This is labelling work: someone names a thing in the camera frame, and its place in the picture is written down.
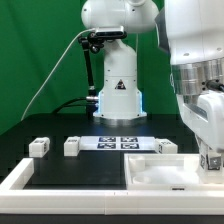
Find white U-shaped obstacle fence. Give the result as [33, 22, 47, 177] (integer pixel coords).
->
[0, 158, 224, 215]

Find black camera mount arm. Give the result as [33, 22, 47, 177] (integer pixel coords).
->
[78, 36, 97, 116]

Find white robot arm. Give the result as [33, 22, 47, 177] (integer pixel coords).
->
[81, 0, 224, 171]

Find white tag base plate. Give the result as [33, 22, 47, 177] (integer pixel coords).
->
[79, 136, 155, 151]

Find black base cables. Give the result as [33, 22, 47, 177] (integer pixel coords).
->
[53, 97, 88, 115]

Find white square table top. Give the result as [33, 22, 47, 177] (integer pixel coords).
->
[124, 153, 224, 191]

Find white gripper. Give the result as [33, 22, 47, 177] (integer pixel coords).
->
[176, 91, 224, 170]

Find white camera cable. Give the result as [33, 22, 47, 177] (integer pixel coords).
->
[20, 28, 97, 122]

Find grey camera on mount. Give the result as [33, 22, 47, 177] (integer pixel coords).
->
[95, 27, 127, 39]

